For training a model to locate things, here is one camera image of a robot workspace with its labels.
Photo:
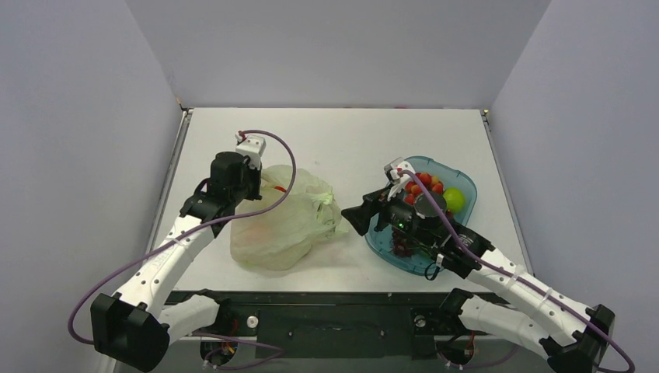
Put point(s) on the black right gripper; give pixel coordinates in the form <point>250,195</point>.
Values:
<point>379,207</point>

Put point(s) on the red fake strawberry bunch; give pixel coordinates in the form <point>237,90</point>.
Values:
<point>413,190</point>

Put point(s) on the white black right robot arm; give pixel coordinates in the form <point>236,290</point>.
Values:
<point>569,335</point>

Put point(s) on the light green plastic bag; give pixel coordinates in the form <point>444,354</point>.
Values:
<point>308,217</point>

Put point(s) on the green fake apple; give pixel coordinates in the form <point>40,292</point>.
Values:
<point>455,200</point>

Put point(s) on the dark purple fake grapes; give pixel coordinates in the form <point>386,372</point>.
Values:
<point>402,246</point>

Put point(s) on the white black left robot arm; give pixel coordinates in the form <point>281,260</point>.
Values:
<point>200,220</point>

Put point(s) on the teal plastic tray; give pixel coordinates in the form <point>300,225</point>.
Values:
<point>422,262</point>

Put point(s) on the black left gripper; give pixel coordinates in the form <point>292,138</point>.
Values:
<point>256,175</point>

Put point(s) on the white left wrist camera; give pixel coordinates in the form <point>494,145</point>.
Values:
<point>252,147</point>

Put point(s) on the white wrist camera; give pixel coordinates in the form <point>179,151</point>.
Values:
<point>252,147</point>
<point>397,172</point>

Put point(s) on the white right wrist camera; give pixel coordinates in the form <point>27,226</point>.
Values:
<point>397,172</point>

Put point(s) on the aluminium frame rail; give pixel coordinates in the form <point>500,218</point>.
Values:
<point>139,341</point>

